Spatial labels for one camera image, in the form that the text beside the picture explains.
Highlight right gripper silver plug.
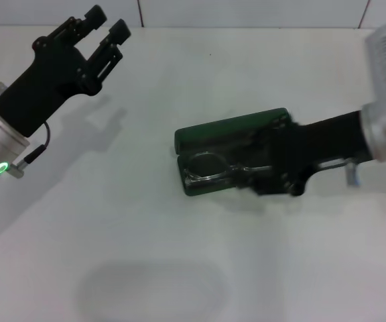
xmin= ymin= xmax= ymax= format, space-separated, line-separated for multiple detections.
xmin=326 ymin=157 xmax=362 ymax=186

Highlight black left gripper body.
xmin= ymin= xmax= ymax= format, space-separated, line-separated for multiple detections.
xmin=0 ymin=35 xmax=96 ymax=138

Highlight green glasses case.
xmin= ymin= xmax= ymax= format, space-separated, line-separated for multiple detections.
xmin=174 ymin=107 xmax=294 ymax=199

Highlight clear white glasses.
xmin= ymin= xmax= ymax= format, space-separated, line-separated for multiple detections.
xmin=184 ymin=151 xmax=275 ymax=189

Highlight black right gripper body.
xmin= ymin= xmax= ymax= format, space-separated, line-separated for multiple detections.
xmin=269 ymin=111 xmax=371 ymax=198

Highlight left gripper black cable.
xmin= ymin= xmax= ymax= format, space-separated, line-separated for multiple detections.
xmin=10 ymin=120 xmax=52 ymax=179

